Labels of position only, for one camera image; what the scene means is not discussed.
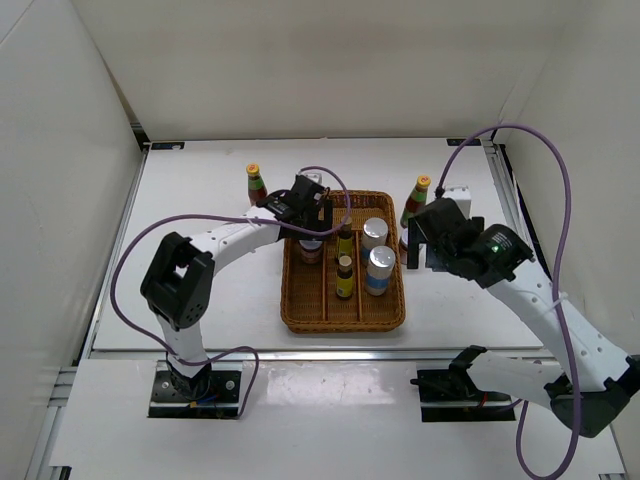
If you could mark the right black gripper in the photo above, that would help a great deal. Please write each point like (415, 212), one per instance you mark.
(416, 237)

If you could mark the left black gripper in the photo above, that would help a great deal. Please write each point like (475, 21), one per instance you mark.
(325, 223)

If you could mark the white-lid brown jar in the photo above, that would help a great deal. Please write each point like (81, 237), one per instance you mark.
(403, 246)
(311, 251)

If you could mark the silver-lid bead jar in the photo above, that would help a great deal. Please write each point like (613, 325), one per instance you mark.
(381, 262)
(374, 233)

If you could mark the small yellow bottle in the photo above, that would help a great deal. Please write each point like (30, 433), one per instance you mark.
(344, 278)
(344, 240)

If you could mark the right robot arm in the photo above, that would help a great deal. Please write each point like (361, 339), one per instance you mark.
(592, 380)

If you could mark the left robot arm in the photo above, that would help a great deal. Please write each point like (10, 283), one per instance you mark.
(178, 283)

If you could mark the right red sauce bottle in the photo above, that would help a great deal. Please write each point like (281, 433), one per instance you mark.
(416, 199)

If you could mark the red sauce bottle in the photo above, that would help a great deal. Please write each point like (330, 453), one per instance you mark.
(255, 184)
(416, 199)

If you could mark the left red sauce bottle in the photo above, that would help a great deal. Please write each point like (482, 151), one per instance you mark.
(255, 184)

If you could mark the wicker divided tray basket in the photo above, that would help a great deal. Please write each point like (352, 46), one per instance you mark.
(309, 302)

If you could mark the right black table label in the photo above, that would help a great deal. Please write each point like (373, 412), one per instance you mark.
(456, 142)

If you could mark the black table label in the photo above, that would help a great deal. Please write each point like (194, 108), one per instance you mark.
(456, 142)
(167, 146)

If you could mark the left black table label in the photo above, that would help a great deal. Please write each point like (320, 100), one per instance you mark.
(167, 146)

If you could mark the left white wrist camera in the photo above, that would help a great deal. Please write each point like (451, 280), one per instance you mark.
(313, 175)

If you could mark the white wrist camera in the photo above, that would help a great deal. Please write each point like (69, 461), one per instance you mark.
(313, 175)
(461, 195)

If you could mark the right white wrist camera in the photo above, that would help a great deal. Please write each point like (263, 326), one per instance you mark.
(461, 195)

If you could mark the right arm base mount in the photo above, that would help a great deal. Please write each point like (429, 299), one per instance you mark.
(445, 396)

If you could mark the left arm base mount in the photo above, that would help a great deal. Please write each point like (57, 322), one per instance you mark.
(212, 394)

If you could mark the aluminium front rail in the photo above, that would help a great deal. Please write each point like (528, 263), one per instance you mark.
(310, 377)

